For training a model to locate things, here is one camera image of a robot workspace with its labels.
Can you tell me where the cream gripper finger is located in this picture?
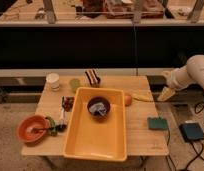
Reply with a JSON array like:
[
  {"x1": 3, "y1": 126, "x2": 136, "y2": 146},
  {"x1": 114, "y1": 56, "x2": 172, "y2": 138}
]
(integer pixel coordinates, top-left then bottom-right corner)
[{"x1": 157, "y1": 87, "x2": 175, "y2": 102}]

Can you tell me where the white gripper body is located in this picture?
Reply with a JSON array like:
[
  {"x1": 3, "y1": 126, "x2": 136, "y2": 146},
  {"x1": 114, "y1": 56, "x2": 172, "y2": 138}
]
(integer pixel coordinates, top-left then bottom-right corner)
[{"x1": 162, "y1": 67, "x2": 189, "y2": 91}]

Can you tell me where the yellow banana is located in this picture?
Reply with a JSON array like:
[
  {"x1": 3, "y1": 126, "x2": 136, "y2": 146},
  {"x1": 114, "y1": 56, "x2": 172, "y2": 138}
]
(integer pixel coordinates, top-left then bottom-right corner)
[{"x1": 133, "y1": 93, "x2": 153, "y2": 102}]

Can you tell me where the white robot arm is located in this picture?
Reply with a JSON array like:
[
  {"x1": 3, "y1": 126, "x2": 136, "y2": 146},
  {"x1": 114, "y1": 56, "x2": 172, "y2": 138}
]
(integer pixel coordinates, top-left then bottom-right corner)
[{"x1": 157, "y1": 55, "x2": 204, "y2": 102}]

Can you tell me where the light green cup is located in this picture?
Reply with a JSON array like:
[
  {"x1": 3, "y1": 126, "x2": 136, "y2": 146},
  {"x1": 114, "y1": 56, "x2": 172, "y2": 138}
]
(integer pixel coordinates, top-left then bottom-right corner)
[{"x1": 69, "y1": 78, "x2": 81, "y2": 92}]

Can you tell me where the green sponge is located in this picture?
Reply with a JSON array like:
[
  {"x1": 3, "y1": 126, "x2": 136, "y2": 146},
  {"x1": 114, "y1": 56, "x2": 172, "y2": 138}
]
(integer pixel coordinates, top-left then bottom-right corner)
[{"x1": 147, "y1": 117, "x2": 168, "y2": 130}]

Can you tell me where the orange fruit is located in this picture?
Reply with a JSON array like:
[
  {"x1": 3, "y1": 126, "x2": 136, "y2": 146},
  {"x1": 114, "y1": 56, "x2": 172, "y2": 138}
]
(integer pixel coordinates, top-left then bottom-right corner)
[{"x1": 124, "y1": 94, "x2": 132, "y2": 106}]

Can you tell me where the black power box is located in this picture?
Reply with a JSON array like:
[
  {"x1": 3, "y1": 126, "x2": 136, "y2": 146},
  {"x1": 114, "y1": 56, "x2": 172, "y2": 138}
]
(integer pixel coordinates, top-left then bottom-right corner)
[{"x1": 179, "y1": 123, "x2": 204, "y2": 142}]

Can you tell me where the wooden table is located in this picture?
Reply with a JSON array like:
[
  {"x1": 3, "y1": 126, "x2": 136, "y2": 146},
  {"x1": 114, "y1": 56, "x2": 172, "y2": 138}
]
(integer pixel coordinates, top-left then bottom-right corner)
[{"x1": 22, "y1": 76, "x2": 169, "y2": 157}]

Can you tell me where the dark bowl with cloth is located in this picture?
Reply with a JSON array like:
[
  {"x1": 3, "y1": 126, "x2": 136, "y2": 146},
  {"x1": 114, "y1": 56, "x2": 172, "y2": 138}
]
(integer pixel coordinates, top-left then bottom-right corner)
[{"x1": 87, "y1": 97, "x2": 110, "y2": 117}]

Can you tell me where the striped brown cake slice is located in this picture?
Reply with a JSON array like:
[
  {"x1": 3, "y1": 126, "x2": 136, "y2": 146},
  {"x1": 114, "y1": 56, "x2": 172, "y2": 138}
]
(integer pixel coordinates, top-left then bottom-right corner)
[{"x1": 85, "y1": 69, "x2": 101, "y2": 87}]

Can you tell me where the yellow plastic tub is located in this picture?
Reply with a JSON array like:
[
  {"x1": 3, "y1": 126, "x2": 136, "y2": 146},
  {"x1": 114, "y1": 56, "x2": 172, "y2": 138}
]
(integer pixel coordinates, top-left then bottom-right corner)
[{"x1": 63, "y1": 87, "x2": 127, "y2": 162}]

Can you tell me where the brown chocolate piece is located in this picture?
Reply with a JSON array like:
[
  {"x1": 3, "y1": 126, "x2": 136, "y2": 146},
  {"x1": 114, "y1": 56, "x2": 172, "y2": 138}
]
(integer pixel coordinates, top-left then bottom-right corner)
[{"x1": 63, "y1": 97, "x2": 74, "y2": 112}]

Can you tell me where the green vegetable toy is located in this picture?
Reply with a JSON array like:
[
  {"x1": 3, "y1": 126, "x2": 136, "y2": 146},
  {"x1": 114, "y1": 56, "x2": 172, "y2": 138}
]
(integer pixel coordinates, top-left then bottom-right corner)
[{"x1": 46, "y1": 116, "x2": 57, "y2": 136}]

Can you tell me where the orange bowl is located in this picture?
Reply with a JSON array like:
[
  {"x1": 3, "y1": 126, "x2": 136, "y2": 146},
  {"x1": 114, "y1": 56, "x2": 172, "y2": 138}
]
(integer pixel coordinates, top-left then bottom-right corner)
[{"x1": 16, "y1": 115, "x2": 49, "y2": 144}]

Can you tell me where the black cable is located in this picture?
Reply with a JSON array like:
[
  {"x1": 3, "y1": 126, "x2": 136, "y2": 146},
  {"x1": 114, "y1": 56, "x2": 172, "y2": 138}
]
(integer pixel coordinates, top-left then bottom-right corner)
[{"x1": 164, "y1": 99, "x2": 204, "y2": 171}]

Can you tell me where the white handled utensil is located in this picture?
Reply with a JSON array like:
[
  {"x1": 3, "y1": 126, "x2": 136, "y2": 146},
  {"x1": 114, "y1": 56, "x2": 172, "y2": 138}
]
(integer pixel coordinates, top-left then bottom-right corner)
[{"x1": 60, "y1": 96, "x2": 65, "y2": 129}]

